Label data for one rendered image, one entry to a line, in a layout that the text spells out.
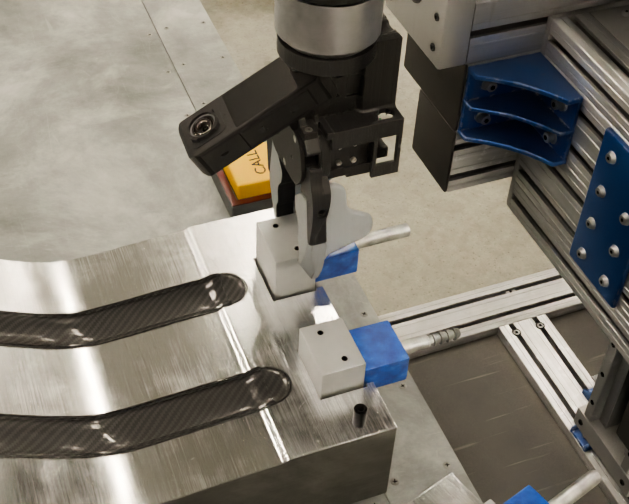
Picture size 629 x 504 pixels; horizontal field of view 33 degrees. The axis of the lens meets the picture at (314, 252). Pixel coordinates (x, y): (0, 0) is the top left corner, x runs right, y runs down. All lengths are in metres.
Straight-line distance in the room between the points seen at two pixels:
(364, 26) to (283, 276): 0.24
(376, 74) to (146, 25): 0.64
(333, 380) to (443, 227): 1.49
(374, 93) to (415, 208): 1.53
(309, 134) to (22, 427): 0.30
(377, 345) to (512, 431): 0.86
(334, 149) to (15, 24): 0.70
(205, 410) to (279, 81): 0.26
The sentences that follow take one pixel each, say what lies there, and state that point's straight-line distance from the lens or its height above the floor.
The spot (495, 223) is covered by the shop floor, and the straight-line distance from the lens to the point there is 2.31.
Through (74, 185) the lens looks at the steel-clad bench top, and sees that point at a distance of 1.14.
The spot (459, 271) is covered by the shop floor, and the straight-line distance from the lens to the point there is 2.19.
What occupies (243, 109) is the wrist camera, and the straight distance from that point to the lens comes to 0.77.
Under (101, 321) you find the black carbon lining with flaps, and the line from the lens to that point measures 0.89.
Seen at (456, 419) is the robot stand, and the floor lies 0.21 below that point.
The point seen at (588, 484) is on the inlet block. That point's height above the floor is 0.86.
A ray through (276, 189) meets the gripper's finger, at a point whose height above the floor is 0.96.
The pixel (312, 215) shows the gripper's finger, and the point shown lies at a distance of 0.79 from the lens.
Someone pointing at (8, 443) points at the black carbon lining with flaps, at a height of 0.91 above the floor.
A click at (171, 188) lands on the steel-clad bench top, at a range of 1.12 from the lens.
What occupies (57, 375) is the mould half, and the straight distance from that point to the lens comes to 0.84.
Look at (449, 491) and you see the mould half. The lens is 0.82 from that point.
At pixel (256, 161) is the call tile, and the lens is 1.09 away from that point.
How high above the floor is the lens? 1.54
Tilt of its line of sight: 45 degrees down
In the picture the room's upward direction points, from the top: 3 degrees clockwise
